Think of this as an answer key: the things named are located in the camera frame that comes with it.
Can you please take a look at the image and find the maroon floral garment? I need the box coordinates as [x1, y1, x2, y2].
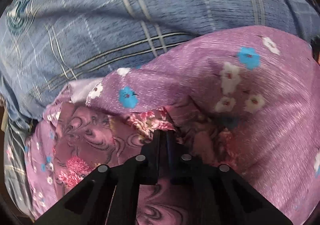
[52, 100, 235, 225]

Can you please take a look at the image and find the purple floral bed sheet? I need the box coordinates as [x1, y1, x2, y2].
[25, 26, 319, 224]

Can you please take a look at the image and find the blue plaid quilt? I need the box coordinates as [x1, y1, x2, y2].
[1, 0, 319, 126]

